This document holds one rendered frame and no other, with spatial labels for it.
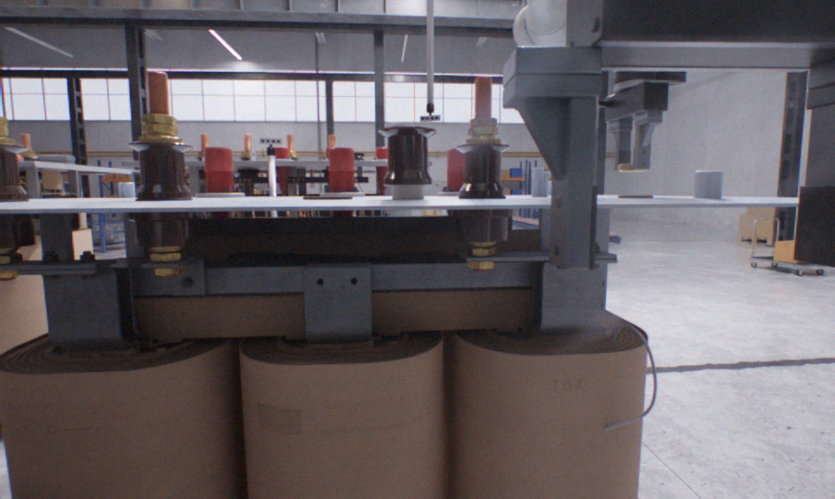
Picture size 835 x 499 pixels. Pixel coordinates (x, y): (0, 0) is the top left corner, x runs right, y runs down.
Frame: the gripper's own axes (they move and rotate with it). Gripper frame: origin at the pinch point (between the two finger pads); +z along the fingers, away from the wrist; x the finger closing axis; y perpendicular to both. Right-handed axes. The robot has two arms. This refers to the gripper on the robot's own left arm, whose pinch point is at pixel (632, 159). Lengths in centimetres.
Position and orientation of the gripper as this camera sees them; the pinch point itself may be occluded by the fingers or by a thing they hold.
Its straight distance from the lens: 92.4
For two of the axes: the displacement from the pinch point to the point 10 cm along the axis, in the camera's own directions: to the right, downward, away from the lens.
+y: -10.0, 0.1, -0.9
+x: 0.9, 1.1, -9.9
